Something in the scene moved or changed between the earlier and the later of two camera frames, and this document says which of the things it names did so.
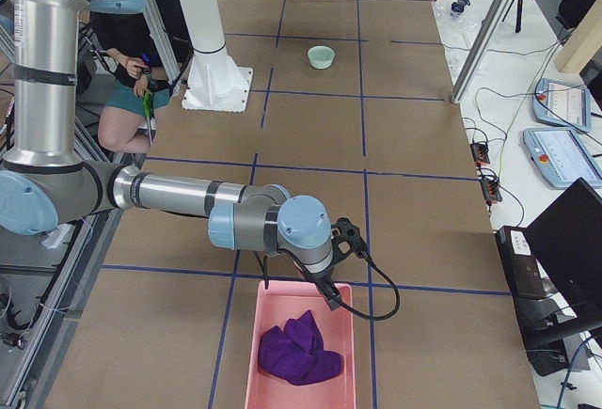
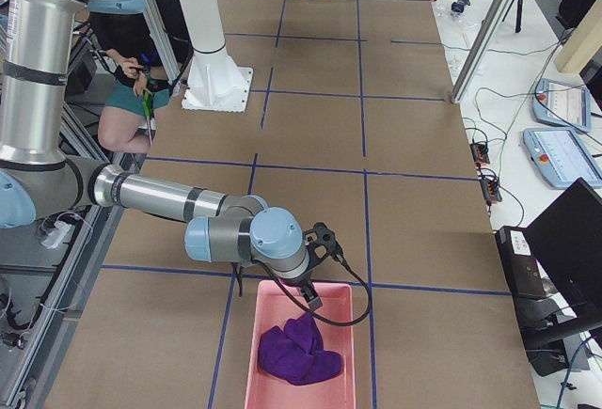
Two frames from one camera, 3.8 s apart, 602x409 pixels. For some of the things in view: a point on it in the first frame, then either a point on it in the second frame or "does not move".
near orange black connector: x=491 y=191 does not move
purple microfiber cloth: x=296 y=353 does not move
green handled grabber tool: x=148 y=106 does not move
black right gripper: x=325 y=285 to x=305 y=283
